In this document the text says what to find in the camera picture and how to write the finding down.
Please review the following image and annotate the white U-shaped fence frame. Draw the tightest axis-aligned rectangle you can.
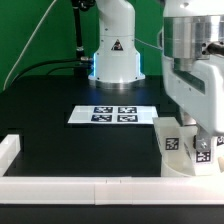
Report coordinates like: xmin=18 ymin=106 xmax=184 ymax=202
xmin=0 ymin=135 xmax=224 ymax=205

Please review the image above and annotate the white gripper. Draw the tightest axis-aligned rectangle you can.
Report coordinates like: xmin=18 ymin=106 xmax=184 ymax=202
xmin=162 ymin=56 xmax=224 ymax=152

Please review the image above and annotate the white cable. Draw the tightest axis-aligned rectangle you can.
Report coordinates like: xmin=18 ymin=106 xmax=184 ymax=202
xmin=2 ymin=0 xmax=58 ymax=93

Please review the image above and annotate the black pole with cables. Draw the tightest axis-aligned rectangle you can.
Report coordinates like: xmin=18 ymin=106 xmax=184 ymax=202
xmin=4 ymin=0 xmax=96 ymax=88

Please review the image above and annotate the white round stool seat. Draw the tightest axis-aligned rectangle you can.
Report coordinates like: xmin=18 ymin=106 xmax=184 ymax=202
xmin=161 ymin=146 xmax=224 ymax=177

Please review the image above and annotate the white marker sheet with tags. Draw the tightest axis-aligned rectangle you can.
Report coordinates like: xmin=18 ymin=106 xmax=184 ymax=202
xmin=68 ymin=105 xmax=158 ymax=124

